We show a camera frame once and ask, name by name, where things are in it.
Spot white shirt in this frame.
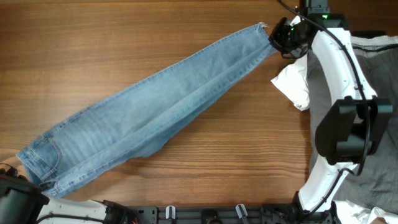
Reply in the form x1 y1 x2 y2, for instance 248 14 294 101
271 35 397 111

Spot black garment under pile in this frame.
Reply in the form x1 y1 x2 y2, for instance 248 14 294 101
351 30 387 39

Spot light blue denim jeans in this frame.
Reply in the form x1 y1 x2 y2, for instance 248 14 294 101
17 22 275 198

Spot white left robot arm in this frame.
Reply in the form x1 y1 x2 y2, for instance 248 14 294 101
1 174 139 224

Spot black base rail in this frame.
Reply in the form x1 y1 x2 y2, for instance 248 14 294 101
124 203 312 224

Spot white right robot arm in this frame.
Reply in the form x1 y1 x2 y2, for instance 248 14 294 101
269 14 392 223

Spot grey trousers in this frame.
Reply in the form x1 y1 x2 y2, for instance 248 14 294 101
307 48 397 214

